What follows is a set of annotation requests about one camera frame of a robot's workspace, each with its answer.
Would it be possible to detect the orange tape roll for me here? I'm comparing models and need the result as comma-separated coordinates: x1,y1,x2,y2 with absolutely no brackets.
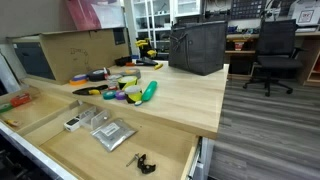
69,77,89,86

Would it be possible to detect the silver foil bag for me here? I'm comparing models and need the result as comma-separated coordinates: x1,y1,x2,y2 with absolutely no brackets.
89,117,138,153

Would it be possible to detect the white shelving cabinet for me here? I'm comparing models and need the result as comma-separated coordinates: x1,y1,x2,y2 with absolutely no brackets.
123,0,204,56

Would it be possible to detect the black fabric tote bag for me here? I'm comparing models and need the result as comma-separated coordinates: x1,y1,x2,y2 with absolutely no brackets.
168,20,229,77

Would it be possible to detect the orange tape dispenser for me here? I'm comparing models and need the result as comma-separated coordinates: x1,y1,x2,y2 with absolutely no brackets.
9,92,33,108

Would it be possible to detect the silver bolt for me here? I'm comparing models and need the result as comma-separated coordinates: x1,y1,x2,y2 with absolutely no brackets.
125,153,140,168

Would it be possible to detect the cardboard box with dark panel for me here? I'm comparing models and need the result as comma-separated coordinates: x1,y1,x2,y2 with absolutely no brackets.
6,27,131,85

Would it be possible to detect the black yellow hand tool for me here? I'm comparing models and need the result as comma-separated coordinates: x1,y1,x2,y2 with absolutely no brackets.
125,56,164,71

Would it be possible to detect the white device black screen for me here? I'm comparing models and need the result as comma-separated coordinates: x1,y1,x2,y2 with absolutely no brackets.
63,117,81,133

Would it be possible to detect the grey duct tape roll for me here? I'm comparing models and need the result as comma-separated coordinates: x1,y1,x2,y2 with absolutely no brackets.
120,68,142,80

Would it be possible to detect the blue tape roll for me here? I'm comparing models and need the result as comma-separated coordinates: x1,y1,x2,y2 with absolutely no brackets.
72,73,88,82

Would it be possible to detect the black office chair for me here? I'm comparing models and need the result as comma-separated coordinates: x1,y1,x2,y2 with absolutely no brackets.
242,18,306,98

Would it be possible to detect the green tape roll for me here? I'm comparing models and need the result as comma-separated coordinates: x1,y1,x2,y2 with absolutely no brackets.
0,102,14,114

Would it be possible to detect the black pegboard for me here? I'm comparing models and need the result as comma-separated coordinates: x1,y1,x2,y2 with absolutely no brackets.
229,0,268,20

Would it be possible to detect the purple tape roll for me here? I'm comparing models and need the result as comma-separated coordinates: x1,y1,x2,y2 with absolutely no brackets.
114,89,127,101

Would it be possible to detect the red white cup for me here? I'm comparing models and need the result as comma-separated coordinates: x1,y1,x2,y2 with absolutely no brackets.
233,39,246,52

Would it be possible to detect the wide black tape roll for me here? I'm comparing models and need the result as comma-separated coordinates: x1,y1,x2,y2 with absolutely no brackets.
86,68,111,83

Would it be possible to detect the teal tape roll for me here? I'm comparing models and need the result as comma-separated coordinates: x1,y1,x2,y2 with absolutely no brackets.
102,90,118,101

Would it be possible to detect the small black case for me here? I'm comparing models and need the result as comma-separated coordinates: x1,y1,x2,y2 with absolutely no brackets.
114,55,133,67

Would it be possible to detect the clear cello tape roll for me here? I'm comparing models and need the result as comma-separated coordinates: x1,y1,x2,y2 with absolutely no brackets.
106,73,124,90

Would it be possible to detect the wooden background desk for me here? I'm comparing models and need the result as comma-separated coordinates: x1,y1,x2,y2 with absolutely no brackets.
224,30,320,88

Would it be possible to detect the clear plastic box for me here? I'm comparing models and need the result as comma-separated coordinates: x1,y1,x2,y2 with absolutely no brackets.
77,105,98,126
89,109,111,131

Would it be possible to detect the wooden drawer white front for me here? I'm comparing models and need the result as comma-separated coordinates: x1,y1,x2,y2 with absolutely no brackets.
0,87,83,141
9,99,201,180

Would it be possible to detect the black metal clamp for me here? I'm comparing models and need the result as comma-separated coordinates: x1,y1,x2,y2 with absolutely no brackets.
136,153,157,175

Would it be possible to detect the yellow bar clamp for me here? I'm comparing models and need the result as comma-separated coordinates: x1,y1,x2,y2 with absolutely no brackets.
146,49,158,59
134,38,150,51

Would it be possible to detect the white box red print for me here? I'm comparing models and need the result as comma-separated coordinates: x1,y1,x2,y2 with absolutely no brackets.
289,0,320,27

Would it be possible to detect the green plastic tube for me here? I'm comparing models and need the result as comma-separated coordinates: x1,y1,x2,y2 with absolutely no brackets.
134,80,158,107

